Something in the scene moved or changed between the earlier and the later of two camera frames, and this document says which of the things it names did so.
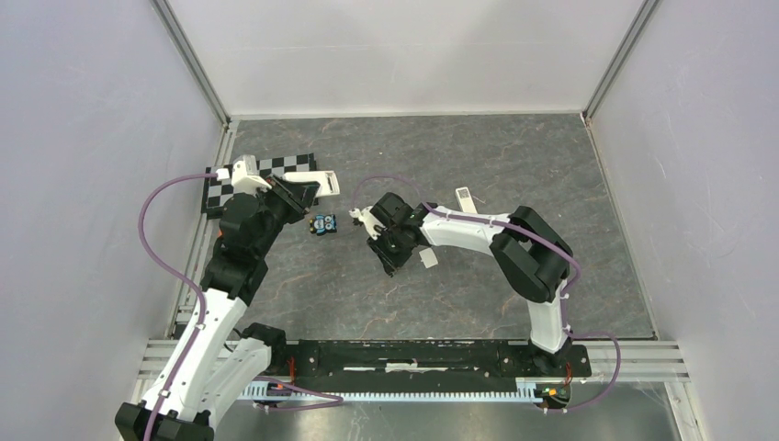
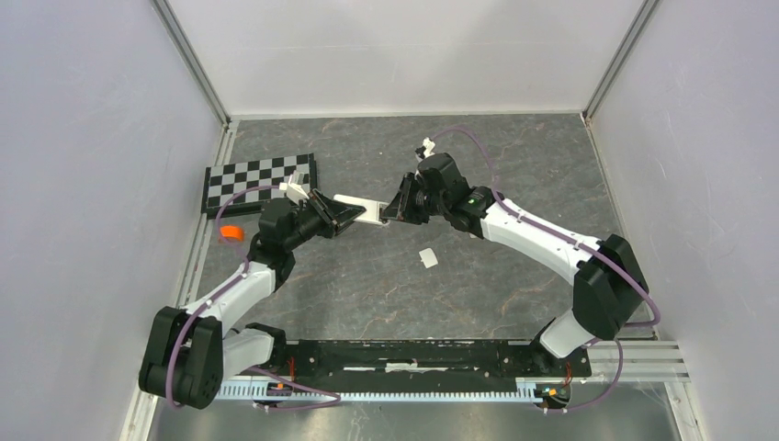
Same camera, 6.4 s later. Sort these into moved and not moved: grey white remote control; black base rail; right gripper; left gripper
Moved: grey white remote control; left gripper; right gripper
Not moved: black base rail
